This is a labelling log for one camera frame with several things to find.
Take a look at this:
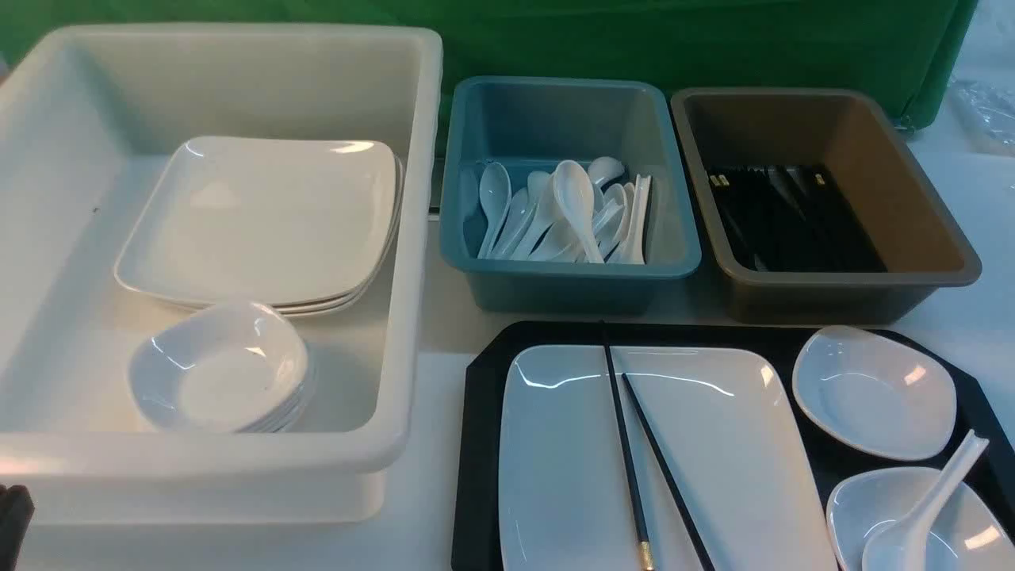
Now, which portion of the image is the large white square plate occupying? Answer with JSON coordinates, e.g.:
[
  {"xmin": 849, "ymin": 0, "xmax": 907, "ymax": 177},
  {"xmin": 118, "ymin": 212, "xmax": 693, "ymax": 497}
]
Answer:
[{"xmin": 498, "ymin": 346, "xmax": 838, "ymax": 570}]

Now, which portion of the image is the black chopstick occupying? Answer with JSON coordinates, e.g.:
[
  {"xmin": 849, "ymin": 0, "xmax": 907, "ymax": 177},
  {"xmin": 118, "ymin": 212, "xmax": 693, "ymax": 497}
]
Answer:
[
  {"xmin": 621, "ymin": 373, "xmax": 715, "ymax": 570},
  {"xmin": 599, "ymin": 320, "xmax": 656, "ymax": 570}
]

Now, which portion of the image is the white bowl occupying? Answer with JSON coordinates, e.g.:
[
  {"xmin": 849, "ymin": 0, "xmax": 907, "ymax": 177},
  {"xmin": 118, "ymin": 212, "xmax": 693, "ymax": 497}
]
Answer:
[
  {"xmin": 825, "ymin": 466, "xmax": 1014, "ymax": 570},
  {"xmin": 791, "ymin": 325, "xmax": 957, "ymax": 462}
]

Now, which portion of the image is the white soup spoon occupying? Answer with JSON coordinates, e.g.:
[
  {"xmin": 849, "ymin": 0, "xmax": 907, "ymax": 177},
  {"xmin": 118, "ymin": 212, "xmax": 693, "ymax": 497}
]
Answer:
[{"xmin": 862, "ymin": 430, "xmax": 990, "ymax": 570}]

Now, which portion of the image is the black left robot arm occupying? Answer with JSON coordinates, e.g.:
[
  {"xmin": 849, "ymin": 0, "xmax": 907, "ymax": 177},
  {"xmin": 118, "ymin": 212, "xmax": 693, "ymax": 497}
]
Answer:
[{"xmin": 1, "ymin": 485, "xmax": 36, "ymax": 570}]

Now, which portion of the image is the pile of white spoons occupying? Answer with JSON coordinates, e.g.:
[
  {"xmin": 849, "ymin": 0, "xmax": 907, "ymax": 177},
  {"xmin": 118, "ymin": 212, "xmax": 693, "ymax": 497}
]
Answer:
[{"xmin": 461, "ymin": 156, "xmax": 653, "ymax": 265}]

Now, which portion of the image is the teal plastic bin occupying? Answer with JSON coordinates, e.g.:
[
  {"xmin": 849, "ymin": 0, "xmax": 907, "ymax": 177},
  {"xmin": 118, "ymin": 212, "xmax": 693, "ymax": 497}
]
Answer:
[{"xmin": 441, "ymin": 76, "xmax": 701, "ymax": 315}]

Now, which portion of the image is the stack of white plates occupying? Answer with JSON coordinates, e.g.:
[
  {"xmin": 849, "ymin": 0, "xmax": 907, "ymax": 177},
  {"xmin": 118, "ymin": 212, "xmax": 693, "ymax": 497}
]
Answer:
[{"xmin": 113, "ymin": 135, "xmax": 404, "ymax": 316}]

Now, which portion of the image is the pile of black chopsticks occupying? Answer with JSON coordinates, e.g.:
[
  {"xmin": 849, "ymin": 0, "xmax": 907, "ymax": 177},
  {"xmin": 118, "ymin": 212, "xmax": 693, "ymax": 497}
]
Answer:
[{"xmin": 708, "ymin": 163, "xmax": 887, "ymax": 274}]

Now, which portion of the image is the stack of white bowls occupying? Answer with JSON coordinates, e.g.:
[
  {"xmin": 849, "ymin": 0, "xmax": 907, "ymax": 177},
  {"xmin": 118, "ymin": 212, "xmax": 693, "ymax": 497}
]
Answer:
[{"xmin": 126, "ymin": 301, "xmax": 318, "ymax": 433}]

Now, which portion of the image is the brown grey plastic bin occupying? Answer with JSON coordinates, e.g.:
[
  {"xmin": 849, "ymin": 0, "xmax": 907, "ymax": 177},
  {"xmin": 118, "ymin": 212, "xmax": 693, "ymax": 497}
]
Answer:
[{"xmin": 670, "ymin": 87, "xmax": 982, "ymax": 325}]

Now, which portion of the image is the large white plastic tub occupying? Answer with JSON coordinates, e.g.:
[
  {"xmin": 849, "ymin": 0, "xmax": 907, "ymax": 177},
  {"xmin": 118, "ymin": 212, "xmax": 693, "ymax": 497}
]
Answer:
[{"xmin": 2, "ymin": 22, "xmax": 443, "ymax": 527}]

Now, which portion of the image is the green cloth backdrop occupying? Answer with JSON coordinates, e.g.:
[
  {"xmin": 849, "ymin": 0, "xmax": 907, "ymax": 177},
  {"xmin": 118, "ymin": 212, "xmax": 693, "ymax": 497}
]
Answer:
[{"xmin": 2, "ymin": 1, "xmax": 978, "ymax": 156}]

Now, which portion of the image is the black serving tray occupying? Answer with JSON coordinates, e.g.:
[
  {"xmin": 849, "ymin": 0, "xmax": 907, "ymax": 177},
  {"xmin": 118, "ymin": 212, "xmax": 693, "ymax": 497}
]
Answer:
[{"xmin": 450, "ymin": 322, "xmax": 1014, "ymax": 570}]

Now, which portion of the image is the clear plastic bag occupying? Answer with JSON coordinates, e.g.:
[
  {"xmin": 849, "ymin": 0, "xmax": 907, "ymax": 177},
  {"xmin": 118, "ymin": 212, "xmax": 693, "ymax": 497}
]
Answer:
[{"xmin": 948, "ymin": 79, "xmax": 1014, "ymax": 158}]

